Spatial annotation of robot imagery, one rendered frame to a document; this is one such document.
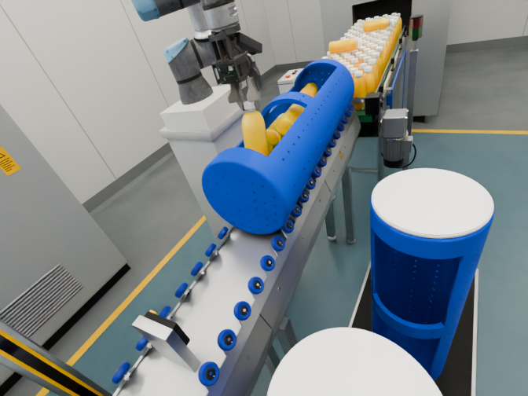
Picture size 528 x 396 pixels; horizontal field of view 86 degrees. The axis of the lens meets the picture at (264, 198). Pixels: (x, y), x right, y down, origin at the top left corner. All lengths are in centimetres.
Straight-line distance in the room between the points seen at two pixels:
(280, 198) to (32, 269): 180
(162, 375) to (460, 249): 75
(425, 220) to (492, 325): 117
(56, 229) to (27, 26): 202
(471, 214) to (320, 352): 48
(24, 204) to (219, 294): 154
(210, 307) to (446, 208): 66
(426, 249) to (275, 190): 39
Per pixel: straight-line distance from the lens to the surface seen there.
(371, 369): 58
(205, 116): 121
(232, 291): 84
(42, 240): 223
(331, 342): 60
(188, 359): 73
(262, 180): 74
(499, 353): 184
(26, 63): 353
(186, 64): 132
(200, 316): 84
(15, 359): 92
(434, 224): 79
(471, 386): 158
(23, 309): 235
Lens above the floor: 158
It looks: 36 degrees down
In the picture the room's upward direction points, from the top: 17 degrees counter-clockwise
